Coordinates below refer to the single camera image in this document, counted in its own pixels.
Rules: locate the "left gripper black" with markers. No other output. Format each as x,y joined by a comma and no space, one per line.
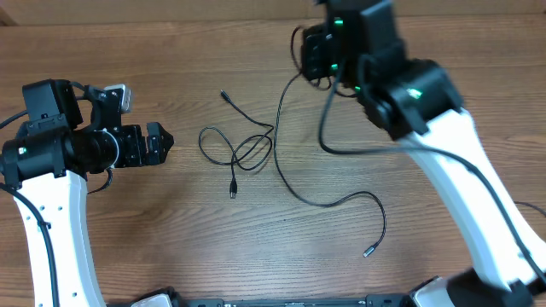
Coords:
137,157

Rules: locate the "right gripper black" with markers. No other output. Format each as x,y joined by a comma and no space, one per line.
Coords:
310,50

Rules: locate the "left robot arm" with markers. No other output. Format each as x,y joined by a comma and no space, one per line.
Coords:
72,130

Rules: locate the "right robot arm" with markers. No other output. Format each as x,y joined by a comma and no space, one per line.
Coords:
416,103

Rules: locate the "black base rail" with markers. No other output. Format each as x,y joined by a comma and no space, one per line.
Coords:
371,300

